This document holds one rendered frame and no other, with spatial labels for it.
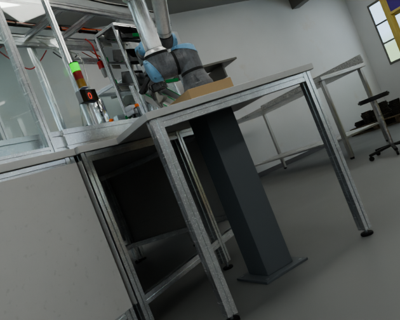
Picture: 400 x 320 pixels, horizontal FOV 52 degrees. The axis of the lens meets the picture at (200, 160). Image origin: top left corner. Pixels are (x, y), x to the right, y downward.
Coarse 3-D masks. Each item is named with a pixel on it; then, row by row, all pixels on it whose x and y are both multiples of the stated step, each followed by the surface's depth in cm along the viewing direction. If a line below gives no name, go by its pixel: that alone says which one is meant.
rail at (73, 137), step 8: (120, 120) 208; (128, 120) 214; (136, 120) 218; (72, 128) 181; (80, 128) 185; (88, 128) 189; (96, 128) 193; (104, 128) 198; (112, 128) 202; (120, 128) 206; (64, 136) 176; (72, 136) 180; (80, 136) 184; (88, 136) 188; (96, 136) 191; (104, 136) 196; (112, 136) 201; (72, 144) 179; (80, 144) 183
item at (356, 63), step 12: (348, 60) 538; (360, 60) 523; (324, 72) 575; (336, 72) 495; (348, 72) 520; (360, 72) 522; (324, 84) 487; (288, 96) 534; (300, 96) 605; (324, 96) 489; (372, 96) 521; (264, 108) 580; (276, 108) 663; (240, 120) 635; (264, 120) 704; (336, 120) 487; (348, 132) 553; (384, 132) 521; (276, 144) 701; (312, 144) 599; (348, 144) 486; (276, 156) 661; (288, 156) 581
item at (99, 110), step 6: (96, 102) 334; (102, 102) 338; (96, 108) 334; (102, 108) 336; (96, 114) 334; (102, 114) 335; (108, 114) 340; (96, 120) 335; (102, 120) 334; (108, 120) 337
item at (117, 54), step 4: (112, 52) 276; (116, 52) 274; (120, 52) 272; (128, 52) 285; (132, 52) 283; (116, 56) 275; (120, 56) 273; (128, 56) 268; (132, 56) 284; (136, 56) 281; (116, 60) 276; (120, 60) 274; (124, 60) 271; (132, 60) 267; (136, 60) 264
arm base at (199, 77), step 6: (198, 66) 197; (186, 72) 197; (192, 72) 196; (198, 72) 196; (204, 72) 198; (186, 78) 197; (192, 78) 196; (198, 78) 195; (204, 78) 196; (210, 78) 198; (186, 84) 197; (192, 84) 195; (198, 84) 194; (186, 90) 198
